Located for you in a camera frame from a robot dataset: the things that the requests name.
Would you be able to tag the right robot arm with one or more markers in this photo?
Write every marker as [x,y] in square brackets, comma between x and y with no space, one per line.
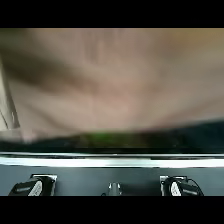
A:
[181,187]

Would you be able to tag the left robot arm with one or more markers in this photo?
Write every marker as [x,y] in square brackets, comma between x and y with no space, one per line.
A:
[31,186]

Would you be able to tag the beige garment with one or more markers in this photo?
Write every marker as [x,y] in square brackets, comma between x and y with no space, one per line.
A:
[113,83]

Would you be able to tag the silver frame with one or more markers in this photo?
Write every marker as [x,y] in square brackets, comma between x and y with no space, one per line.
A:
[113,162]

